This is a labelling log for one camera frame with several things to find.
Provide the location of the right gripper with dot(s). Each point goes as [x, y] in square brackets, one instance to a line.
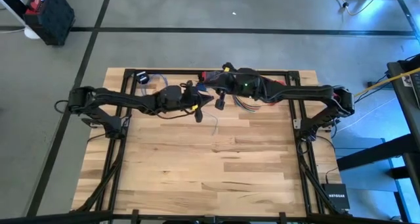
[247, 84]

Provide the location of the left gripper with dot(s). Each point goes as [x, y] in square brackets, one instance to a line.
[172, 97]

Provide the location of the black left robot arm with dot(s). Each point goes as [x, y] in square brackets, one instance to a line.
[115, 100]

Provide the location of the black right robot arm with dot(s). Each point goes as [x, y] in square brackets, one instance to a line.
[311, 92]

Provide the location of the grey red pouch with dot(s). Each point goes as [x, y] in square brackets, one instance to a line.
[206, 75]

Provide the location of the red plastic holder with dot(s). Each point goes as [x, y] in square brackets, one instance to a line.
[279, 82]

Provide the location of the black blue white adapter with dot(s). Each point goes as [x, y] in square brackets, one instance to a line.
[141, 77]

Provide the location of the black crate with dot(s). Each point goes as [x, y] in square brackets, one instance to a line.
[55, 23]

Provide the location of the white stand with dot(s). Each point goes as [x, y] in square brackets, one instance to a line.
[31, 33]

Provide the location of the black desk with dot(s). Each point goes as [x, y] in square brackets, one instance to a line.
[411, 125]

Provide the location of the black keyboard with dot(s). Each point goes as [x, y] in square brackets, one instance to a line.
[416, 89]

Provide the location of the black aluminium frame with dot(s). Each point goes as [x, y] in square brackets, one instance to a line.
[177, 72]

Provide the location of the grey metal bracket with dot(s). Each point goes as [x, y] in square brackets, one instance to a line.
[297, 123]

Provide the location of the black Netgear switch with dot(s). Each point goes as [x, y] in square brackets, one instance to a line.
[336, 196]

